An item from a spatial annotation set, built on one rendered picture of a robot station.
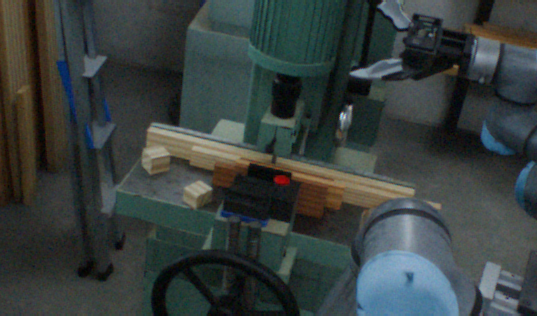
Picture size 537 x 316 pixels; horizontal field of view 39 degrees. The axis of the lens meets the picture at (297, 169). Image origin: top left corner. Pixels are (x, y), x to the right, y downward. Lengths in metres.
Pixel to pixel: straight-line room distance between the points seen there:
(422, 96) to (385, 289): 3.23
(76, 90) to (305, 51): 1.09
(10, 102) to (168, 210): 1.42
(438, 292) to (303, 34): 0.70
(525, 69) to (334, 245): 0.51
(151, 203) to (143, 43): 2.63
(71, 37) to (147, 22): 1.82
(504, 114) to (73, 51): 1.37
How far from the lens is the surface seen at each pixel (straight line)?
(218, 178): 1.65
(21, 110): 2.90
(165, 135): 1.72
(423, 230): 0.95
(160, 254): 1.67
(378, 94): 1.75
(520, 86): 1.38
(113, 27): 4.20
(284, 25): 1.44
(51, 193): 3.19
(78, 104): 2.42
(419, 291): 0.88
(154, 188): 1.63
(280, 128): 1.57
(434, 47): 1.35
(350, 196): 1.66
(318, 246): 1.56
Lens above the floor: 1.81
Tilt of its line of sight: 31 degrees down
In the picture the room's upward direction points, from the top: 11 degrees clockwise
